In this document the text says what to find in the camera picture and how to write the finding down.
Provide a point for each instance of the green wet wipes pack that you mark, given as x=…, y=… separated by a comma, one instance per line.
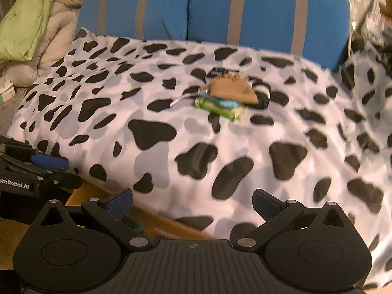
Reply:
x=233, y=114

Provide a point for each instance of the cow print bed sheet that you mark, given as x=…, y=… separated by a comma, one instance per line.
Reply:
x=122, y=111

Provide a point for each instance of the tan drawstring pouch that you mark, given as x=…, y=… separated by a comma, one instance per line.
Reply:
x=233, y=87

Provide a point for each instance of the green blanket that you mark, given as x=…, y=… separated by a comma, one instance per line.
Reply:
x=21, y=29

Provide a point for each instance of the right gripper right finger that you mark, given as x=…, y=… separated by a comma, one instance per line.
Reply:
x=279, y=217

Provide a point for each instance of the blue striped cushion right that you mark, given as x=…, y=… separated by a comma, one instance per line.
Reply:
x=317, y=30

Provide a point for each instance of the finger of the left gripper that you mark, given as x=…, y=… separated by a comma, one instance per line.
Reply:
x=50, y=162

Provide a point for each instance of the clutter pile of bags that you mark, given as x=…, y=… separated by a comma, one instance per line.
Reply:
x=370, y=25

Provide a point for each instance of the blue striped cushion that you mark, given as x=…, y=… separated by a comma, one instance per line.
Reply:
x=317, y=30
x=141, y=19

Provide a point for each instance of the blue wet wipes pack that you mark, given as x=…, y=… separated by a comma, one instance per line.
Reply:
x=227, y=103

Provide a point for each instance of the black cloth white band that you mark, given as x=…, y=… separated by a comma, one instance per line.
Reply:
x=262, y=90

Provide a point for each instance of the blue striped cushion left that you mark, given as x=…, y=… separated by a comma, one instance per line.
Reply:
x=141, y=19

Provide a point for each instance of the cardboard box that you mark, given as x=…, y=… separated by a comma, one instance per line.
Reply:
x=154, y=225

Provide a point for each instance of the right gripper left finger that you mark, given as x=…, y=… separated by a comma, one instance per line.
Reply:
x=107, y=215

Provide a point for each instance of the black tissue pack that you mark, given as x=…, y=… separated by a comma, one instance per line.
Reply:
x=219, y=71

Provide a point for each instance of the beige quilted blanket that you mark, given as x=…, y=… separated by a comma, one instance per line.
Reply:
x=59, y=33

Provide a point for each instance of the teal mesh bath loofah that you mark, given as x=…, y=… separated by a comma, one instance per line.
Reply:
x=136, y=227

